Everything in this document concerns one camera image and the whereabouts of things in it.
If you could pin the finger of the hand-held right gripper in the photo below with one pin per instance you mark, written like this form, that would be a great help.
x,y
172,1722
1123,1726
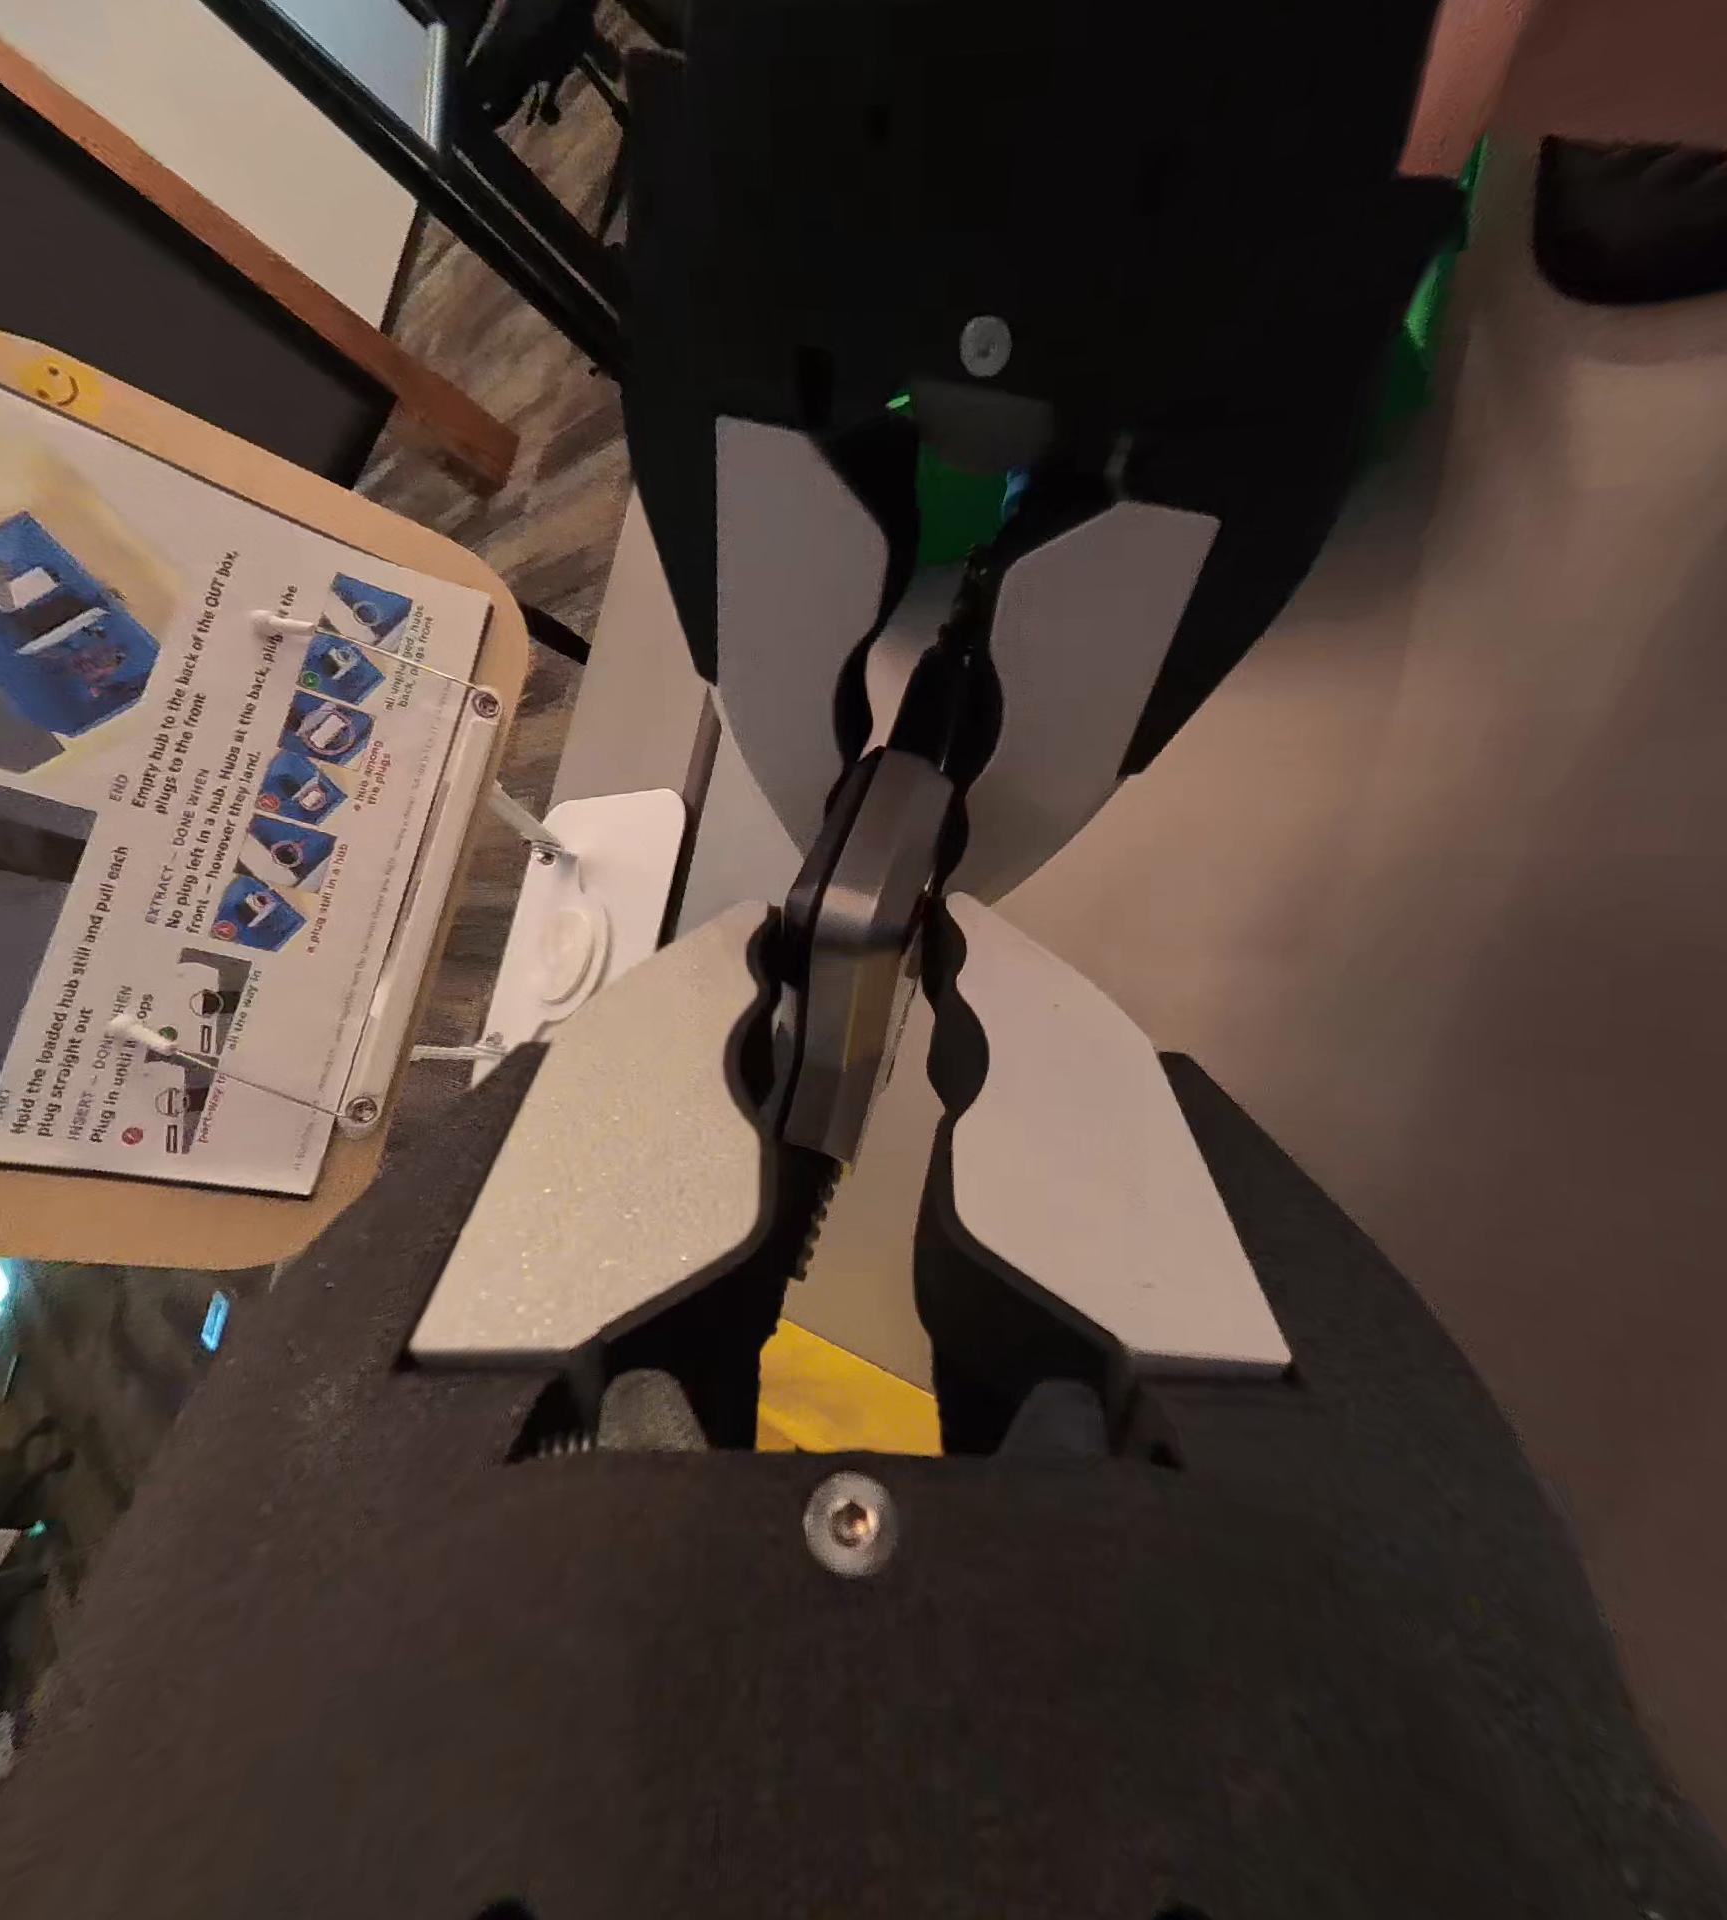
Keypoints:
x,y
789,664
1103,647

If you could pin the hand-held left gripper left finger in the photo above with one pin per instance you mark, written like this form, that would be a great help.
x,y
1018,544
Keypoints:
x,y
596,1200

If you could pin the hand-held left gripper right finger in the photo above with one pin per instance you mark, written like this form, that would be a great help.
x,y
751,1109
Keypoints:
x,y
1103,1186

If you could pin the green plastic bin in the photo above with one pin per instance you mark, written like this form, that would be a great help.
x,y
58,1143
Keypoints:
x,y
955,480

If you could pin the silver grey usb adapter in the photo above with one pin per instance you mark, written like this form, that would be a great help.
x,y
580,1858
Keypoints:
x,y
864,947

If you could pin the yellow plastic bin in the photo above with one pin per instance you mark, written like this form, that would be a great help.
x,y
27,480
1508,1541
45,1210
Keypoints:
x,y
840,1397

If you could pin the instruction sheet on wooden board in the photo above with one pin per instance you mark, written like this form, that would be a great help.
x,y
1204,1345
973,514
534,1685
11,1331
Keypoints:
x,y
175,811

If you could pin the wooden beam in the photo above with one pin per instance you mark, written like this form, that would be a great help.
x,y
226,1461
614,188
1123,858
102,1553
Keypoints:
x,y
264,271

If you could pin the black sign stand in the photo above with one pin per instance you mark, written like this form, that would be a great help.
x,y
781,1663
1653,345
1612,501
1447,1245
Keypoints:
x,y
114,242

